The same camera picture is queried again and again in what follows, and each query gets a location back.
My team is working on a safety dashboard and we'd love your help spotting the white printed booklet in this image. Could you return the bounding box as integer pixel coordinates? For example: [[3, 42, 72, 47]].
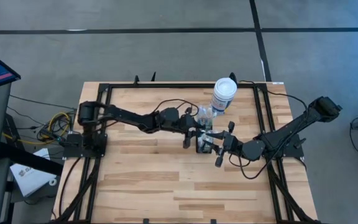
[[10, 147, 58, 198]]

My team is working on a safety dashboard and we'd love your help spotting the thin black floor cable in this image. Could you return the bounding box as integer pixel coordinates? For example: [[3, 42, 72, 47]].
[[9, 93, 78, 110]]

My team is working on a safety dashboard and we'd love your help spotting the black wire caddy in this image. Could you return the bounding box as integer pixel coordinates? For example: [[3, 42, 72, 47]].
[[195, 117, 214, 154]]

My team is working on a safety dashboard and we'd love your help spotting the yellow cable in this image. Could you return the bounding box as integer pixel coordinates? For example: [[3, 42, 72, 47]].
[[2, 111, 74, 146]]

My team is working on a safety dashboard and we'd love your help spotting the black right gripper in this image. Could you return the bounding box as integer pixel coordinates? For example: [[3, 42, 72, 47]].
[[204, 121, 244, 168]]

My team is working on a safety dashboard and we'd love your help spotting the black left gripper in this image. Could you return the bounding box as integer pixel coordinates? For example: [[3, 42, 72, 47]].
[[178, 106, 206, 149]]

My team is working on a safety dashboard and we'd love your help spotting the white blue wipes canister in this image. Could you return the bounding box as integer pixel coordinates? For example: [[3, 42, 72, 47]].
[[209, 77, 238, 115]]

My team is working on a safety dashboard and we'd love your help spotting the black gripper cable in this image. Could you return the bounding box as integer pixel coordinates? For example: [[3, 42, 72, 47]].
[[152, 98, 200, 118], [228, 146, 284, 180]]

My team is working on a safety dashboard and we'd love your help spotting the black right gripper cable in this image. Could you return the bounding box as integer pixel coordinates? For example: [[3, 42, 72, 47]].
[[228, 146, 284, 180]]

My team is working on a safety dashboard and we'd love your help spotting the black desk foot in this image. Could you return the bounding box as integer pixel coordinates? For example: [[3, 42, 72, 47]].
[[0, 113, 64, 177]]

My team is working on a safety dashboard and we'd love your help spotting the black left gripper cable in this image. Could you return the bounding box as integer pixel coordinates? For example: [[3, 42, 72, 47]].
[[152, 98, 200, 118]]

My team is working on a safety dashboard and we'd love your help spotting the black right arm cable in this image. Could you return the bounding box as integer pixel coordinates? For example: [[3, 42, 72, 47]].
[[239, 80, 309, 113]]

